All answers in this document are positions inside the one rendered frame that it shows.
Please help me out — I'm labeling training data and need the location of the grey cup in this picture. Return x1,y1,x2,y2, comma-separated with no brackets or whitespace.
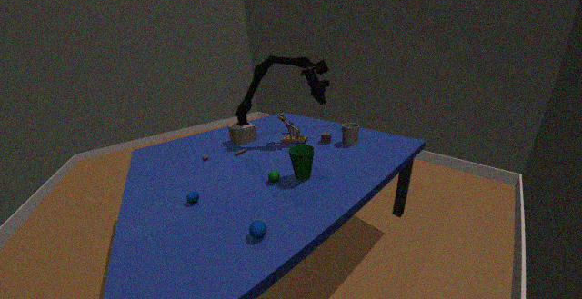
343,123,359,145

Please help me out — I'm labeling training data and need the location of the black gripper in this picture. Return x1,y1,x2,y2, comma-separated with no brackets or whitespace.
307,77,326,105

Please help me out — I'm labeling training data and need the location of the green cup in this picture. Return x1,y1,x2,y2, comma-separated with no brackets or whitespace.
288,145,314,181

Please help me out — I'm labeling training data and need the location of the green ball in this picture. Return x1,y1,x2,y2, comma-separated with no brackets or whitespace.
268,171,280,183

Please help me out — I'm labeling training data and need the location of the blue ball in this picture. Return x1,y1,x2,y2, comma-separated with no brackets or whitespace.
249,220,266,239
186,192,199,204

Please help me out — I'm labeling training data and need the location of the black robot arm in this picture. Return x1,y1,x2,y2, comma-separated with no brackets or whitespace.
235,56,328,126

